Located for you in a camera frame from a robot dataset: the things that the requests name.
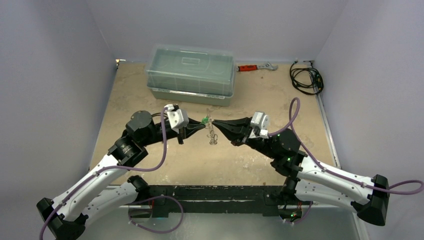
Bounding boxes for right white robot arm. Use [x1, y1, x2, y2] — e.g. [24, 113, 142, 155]
[212, 117, 390, 226]

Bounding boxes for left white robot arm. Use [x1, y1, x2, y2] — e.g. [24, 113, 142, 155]
[36, 104, 206, 240]

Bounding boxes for grey plastic toolbox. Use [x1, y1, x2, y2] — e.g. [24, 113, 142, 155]
[145, 44, 236, 107]

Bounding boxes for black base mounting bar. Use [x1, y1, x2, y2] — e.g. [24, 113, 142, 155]
[125, 184, 316, 219]

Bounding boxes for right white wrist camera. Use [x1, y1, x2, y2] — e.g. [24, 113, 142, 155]
[248, 111, 270, 139]

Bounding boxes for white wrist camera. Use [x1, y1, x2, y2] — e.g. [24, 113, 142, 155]
[164, 104, 189, 133]
[248, 111, 270, 139]

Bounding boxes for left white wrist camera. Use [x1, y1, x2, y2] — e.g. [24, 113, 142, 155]
[164, 104, 189, 133]

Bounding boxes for orange handled adjustable wrench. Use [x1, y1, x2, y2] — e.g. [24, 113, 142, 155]
[236, 62, 279, 72]

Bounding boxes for black coiled cable bundle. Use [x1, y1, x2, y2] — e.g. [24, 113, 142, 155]
[289, 60, 325, 96]

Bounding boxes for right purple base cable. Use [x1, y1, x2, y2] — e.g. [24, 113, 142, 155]
[282, 202, 314, 226]

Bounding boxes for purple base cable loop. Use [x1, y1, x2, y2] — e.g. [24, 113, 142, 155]
[127, 195, 184, 234]

